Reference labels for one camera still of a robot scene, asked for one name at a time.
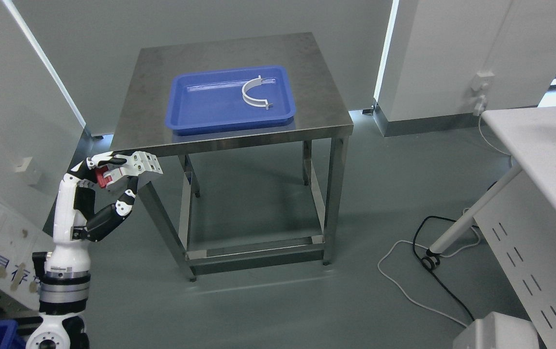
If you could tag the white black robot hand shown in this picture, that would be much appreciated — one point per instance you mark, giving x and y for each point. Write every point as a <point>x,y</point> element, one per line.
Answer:
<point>75,219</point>

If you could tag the white red circuit breaker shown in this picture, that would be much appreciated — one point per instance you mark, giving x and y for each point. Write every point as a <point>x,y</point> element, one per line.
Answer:
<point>143,165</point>

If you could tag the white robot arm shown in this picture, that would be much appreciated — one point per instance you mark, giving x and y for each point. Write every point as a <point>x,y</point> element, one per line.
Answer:
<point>63,296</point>

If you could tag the blue plastic tray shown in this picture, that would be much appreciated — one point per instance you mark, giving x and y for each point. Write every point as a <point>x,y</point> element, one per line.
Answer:
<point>210,101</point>

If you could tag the stainless steel table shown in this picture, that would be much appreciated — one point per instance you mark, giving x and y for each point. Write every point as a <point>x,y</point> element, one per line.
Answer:
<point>321,123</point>

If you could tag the white box on floor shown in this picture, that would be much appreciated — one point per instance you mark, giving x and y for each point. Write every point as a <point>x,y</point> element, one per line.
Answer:
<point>499,331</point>

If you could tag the white desk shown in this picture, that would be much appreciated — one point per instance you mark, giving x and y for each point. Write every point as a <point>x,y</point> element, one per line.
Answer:
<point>530,136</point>

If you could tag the white curved plastic bracket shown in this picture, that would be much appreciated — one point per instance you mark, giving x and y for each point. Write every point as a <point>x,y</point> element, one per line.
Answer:
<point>250,98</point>

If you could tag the white wall socket plug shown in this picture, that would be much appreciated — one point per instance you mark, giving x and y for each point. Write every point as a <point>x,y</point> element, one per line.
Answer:
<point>480,85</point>

